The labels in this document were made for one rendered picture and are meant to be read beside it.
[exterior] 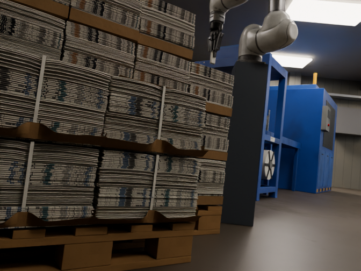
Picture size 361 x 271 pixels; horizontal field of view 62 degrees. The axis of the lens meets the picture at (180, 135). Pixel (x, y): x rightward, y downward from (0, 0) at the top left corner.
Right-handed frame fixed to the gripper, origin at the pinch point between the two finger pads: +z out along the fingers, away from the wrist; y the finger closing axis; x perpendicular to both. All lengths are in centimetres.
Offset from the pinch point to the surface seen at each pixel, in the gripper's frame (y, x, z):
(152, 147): 49, -60, 57
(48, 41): 19, -91, 23
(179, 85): 18.3, -32.4, 25.9
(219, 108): 18.7, -7.2, 32.4
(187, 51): 18.5, -30.4, 9.4
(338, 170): -298, 698, 52
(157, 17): 18, -48, -2
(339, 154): -299, 697, 9
